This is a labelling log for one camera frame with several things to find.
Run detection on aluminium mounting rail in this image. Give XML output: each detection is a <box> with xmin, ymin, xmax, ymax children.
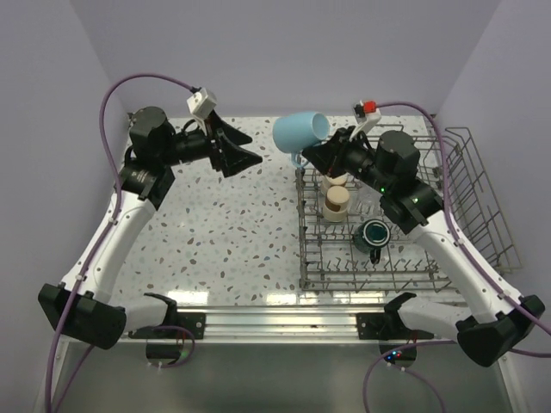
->
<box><xmin>53</xmin><ymin>303</ymin><xmax>511</xmax><ymax>345</ymax></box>

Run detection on beige cup front left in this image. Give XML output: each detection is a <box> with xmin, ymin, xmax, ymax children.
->
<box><xmin>322</xmin><ymin>186</ymin><xmax>350</xmax><ymax>223</ymax></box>

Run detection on beige cup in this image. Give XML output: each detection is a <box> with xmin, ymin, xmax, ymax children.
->
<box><xmin>322</xmin><ymin>186</ymin><xmax>350</xmax><ymax>223</ymax></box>
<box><xmin>320</xmin><ymin>174</ymin><xmax>348</xmax><ymax>195</ymax></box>

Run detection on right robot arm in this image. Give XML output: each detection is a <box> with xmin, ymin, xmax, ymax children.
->
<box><xmin>301</xmin><ymin>128</ymin><xmax>545</xmax><ymax>367</ymax></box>

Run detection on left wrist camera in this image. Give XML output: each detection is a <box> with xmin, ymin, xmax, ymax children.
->
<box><xmin>187</xmin><ymin>88</ymin><xmax>217</xmax><ymax>121</ymax></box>

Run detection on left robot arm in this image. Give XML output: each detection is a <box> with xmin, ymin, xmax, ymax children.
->
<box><xmin>38</xmin><ymin>107</ymin><xmax>263</xmax><ymax>349</ymax></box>

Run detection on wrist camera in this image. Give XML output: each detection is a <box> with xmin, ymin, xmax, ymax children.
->
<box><xmin>350</xmin><ymin>101</ymin><xmax>381</xmax><ymax>139</ymax></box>
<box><xmin>187</xmin><ymin>88</ymin><xmax>217</xmax><ymax>121</ymax></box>

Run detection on beige cup rear left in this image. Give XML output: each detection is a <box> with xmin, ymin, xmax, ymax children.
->
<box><xmin>320</xmin><ymin>174</ymin><xmax>348</xmax><ymax>195</ymax></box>

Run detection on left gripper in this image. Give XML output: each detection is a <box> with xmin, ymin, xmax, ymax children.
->
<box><xmin>159</xmin><ymin>109</ymin><xmax>262</xmax><ymax>177</ymax></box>

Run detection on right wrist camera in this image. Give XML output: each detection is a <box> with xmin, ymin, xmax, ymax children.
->
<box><xmin>350</xmin><ymin>101</ymin><xmax>381</xmax><ymax>139</ymax></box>

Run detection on light blue mug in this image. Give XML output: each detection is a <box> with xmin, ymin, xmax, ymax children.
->
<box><xmin>272</xmin><ymin>111</ymin><xmax>330</xmax><ymax>169</ymax></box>

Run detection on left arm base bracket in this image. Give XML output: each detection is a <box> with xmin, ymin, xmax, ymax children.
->
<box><xmin>173</xmin><ymin>311</ymin><xmax>207</xmax><ymax>340</ymax></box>

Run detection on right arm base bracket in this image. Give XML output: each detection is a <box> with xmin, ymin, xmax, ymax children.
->
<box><xmin>356</xmin><ymin>312</ymin><xmax>388</xmax><ymax>341</ymax></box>

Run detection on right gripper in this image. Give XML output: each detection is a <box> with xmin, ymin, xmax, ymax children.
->
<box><xmin>303</xmin><ymin>126</ymin><xmax>393</xmax><ymax>195</ymax></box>

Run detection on grey wire dish rack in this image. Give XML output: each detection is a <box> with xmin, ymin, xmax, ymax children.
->
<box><xmin>295</xmin><ymin>127</ymin><xmax>522</xmax><ymax>299</ymax></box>

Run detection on dark teal mug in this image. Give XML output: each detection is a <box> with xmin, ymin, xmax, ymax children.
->
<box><xmin>352</xmin><ymin>219</ymin><xmax>391</xmax><ymax>264</ymax></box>

